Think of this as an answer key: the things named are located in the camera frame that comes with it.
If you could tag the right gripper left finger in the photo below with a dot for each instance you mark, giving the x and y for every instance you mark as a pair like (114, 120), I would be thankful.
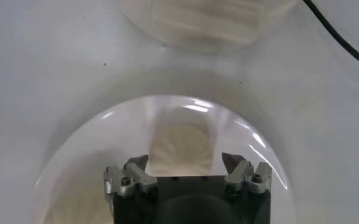
(130, 181)

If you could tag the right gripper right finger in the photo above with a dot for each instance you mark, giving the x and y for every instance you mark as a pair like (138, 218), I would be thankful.
(246, 179)

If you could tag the white steamed baozi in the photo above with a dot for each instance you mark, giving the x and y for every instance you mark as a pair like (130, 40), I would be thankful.
(182, 146)

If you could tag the white oval plate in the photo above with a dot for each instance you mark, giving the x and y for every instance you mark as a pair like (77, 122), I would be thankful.
(106, 137)

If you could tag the white electric cooker pot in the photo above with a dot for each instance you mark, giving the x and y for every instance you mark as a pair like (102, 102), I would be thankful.
(203, 24)

